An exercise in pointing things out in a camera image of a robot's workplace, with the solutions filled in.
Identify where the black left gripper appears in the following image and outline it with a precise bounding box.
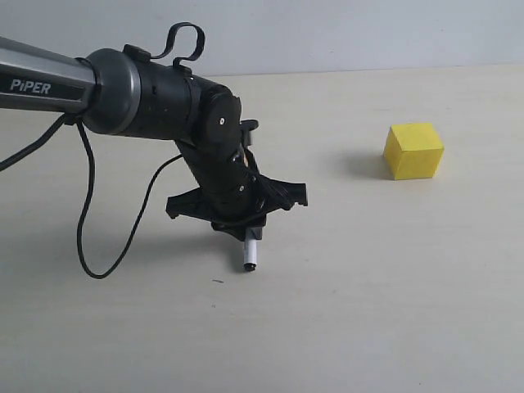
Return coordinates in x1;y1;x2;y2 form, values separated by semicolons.
166;175;307;241

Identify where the black and white board marker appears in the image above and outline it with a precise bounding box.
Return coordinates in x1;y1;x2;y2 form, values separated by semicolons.
243;228;258;272

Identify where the yellow cube block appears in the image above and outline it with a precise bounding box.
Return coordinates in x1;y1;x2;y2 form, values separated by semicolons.
383;123;445;180

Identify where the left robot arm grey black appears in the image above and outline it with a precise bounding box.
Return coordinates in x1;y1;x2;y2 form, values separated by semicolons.
1;38;308;240

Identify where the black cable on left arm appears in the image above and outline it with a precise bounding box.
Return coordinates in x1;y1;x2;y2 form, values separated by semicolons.
0;22;287;280

